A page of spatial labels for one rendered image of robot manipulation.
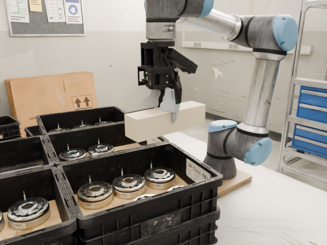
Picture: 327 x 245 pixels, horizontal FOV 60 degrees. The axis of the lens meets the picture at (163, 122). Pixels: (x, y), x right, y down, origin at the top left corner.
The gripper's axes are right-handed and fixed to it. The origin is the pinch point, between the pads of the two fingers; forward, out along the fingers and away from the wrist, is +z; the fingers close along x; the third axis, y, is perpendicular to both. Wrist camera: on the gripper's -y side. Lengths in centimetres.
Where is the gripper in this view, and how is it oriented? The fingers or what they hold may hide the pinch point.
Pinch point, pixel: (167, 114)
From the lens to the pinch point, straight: 78.6
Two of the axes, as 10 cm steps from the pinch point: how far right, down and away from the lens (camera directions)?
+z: 0.0, 9.5, 3.1
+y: -7.9, 1.9, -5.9
